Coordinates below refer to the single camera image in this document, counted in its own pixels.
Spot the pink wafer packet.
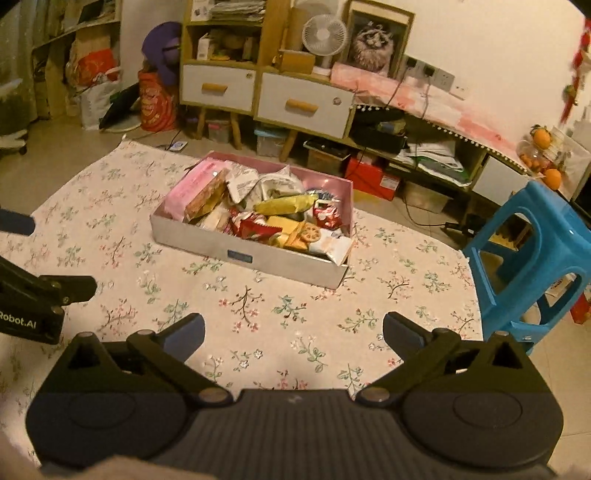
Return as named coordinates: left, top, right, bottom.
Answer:
left=163, top=158, right=225, bottom=221

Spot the clear biscuit packet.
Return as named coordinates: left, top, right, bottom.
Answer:
left=197, top=202, right=231, bottom=232

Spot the red candy packet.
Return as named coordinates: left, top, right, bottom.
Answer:
left=229, top=209, right=283, bottom=242
left=312, top=199, right=342, bottom=231

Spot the yellow lotus chip packet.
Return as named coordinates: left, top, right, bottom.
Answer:
left=266, top=216, right=353, bottom=266

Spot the small silver blue packet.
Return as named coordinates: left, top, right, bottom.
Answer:
left=305, top=188, right=341, bottom=202

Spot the white red-label snack packet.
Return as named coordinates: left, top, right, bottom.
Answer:
left=226, top=164, right=259, bottom=204

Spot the yellow blue-label snack packet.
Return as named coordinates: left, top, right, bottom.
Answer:
left=253, top=194, right=318, bottom=216

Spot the white green snack packet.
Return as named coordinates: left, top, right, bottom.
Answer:
left=250, top=165, right=304, bottom=203

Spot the gold foil snack bar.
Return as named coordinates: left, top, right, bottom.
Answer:
left=183, top=168, right=229, bottom=223

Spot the floral tablecloth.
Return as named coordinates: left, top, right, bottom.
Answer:
left=1, top=142, right=482, bottom=454

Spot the white shopping bag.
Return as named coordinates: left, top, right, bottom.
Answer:
left=79, top=81, right=121, bottom=130

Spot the blue plastic stool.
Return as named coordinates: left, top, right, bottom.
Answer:
left=463, top=181, right=590, bottom=348

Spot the red box under sideboard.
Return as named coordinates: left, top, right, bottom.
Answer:
left=345, top=157, right=400, bottom=201

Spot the red cartoon bag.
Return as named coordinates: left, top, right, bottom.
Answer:
left=138, top=70, right=178, bottom=133

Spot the orange fruit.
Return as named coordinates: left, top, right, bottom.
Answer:
left=543, top=168, right=562, bottom=191

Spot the black bag in sideboard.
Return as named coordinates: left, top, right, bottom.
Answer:
left=349, top=106, right=407, bottom=155

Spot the purple hat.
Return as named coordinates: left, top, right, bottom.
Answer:
left=141, top=21, right=182, bottom=86

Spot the long low wooden sideboard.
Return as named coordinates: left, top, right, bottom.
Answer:
left=351, top=103, right=537, bottom=209

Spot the pink checkered cloth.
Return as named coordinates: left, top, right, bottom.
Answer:
left=331, top=63, right=520, bottom=164

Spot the wooden shelf cabinet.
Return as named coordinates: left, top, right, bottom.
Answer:
left=179, top=0, right=290, bottom=116

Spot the framed cat picture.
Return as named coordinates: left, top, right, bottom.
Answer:
left=339, top=1, right=415, bottom=78

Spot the stack of papers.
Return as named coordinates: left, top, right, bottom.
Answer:
left=211, top=1, right=266, bottom=23

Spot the small white desk fan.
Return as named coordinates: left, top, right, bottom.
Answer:
left=301, top=14, right=348, bottom=70

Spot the black power cable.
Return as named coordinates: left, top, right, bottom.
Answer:
left=345, top=66, right=468, bottom=229

